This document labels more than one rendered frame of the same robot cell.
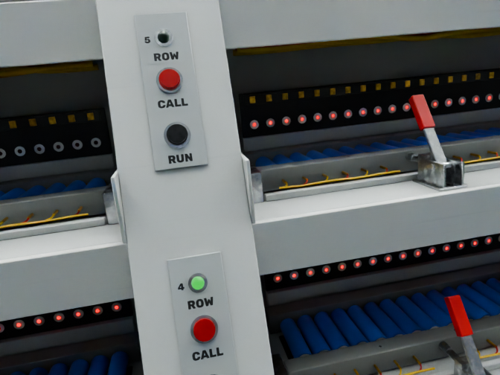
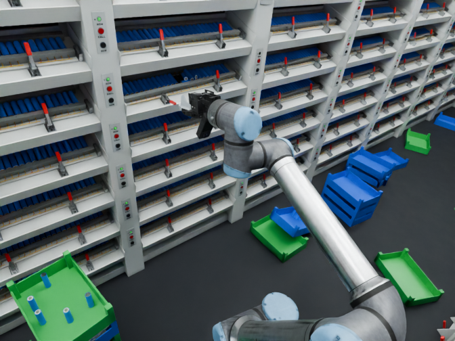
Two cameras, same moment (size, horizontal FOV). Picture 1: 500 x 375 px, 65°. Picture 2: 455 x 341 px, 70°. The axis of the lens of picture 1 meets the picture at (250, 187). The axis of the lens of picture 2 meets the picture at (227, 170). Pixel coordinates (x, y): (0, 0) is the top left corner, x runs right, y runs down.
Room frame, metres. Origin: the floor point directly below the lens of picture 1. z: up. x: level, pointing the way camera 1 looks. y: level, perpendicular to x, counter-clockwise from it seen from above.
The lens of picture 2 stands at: (-0.92, 0.92, 1.51)
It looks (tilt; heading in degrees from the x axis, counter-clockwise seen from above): 37 degrees down; 328
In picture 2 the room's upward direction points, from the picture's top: 5 degrees clockwise
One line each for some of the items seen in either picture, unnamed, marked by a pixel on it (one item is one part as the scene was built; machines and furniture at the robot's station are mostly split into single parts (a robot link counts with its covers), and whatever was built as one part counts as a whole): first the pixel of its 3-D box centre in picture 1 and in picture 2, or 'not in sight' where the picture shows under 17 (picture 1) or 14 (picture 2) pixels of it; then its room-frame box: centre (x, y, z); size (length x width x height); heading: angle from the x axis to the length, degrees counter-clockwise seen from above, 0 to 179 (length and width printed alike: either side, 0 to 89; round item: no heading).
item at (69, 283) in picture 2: not in sight; (61, 302); (-0.20, 1.05, 0.52); 0.30 x 0.20 x 0.08; 18
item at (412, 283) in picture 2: not in sight; (406, 275); (-0.50, -0.59, 0.04); 0.30 x 0.20 x 0.08; 164
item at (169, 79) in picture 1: (170, 80); not in sight; (0.30, 0.05, 1.04); 0.02 x 0.01 x 0.02; 99
